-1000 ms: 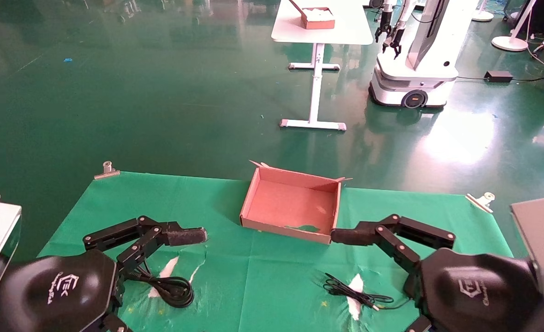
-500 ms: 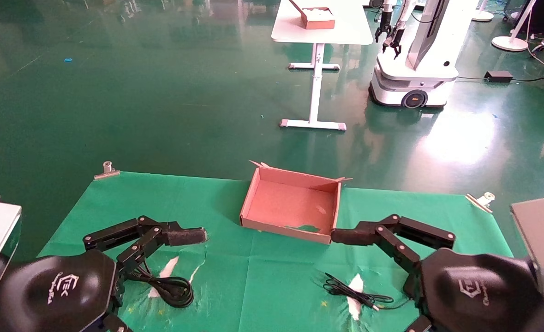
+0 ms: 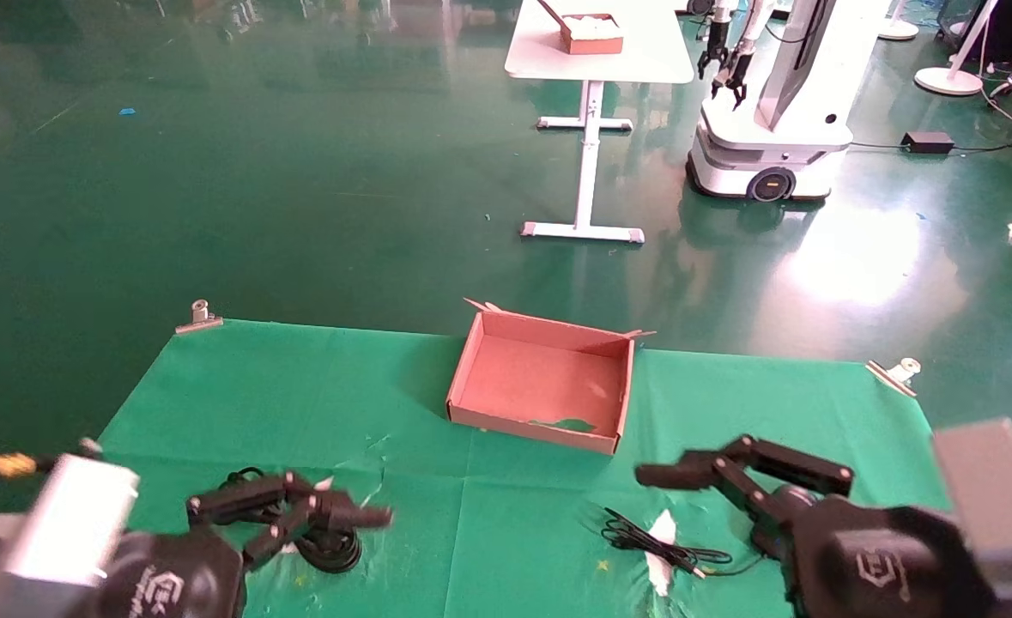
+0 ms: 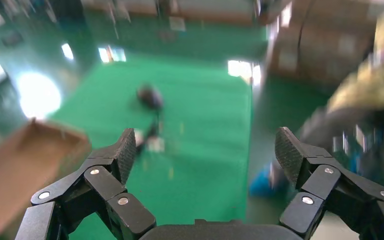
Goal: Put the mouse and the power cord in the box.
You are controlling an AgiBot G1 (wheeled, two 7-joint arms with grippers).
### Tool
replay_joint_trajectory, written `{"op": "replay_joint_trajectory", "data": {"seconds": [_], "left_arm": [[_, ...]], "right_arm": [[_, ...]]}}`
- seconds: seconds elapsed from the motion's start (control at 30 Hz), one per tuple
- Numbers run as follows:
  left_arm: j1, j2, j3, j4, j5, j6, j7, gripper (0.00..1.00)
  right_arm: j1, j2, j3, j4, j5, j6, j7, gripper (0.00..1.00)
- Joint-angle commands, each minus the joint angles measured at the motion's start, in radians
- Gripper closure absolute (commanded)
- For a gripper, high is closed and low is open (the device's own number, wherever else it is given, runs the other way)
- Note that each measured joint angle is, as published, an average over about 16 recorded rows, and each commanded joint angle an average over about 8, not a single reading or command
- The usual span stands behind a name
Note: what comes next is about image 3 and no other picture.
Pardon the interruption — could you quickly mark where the metal table clip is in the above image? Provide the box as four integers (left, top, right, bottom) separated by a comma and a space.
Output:
174, 299, 226, 336
865, 356, 924, 399

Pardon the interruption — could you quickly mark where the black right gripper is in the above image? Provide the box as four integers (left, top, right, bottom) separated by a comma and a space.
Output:
635, 434, 997, 618

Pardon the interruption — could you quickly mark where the open brown cardboard box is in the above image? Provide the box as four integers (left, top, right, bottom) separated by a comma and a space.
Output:
445, 297, 657, 456

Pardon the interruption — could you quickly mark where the black background robot gripper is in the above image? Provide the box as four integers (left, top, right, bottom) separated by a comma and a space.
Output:
697, 19, 732, 82
711, 47, 752, 112

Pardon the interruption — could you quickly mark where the white pedestal table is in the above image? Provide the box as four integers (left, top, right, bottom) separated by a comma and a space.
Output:
503, 0, 696, 246

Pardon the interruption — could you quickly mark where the green table cloth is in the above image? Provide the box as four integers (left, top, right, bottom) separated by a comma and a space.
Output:
96, 319, 957, 618

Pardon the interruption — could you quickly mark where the white round stand base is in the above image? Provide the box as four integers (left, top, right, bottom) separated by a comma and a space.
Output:
914, 0, 1001, 98
876, 0, 921, 42

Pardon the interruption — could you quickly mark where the black power adapter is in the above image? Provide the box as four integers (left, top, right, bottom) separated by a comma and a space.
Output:
900, 130, 956, 156

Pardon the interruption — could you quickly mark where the white crumpled packing material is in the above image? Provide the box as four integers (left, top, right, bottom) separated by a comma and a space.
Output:
569, 14, 623, 38

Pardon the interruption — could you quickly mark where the white wheeled background robot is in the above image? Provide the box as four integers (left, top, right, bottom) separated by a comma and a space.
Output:
685, 0, 894, 205

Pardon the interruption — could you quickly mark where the small brown cardboard box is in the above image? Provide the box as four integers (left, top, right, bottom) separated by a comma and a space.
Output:
536, 0, 626, 57

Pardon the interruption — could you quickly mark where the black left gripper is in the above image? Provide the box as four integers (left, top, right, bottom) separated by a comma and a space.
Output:
85, 472, 394, 618

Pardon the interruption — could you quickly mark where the black floor cable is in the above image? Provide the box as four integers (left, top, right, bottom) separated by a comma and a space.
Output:
847, 133, 1012, 157

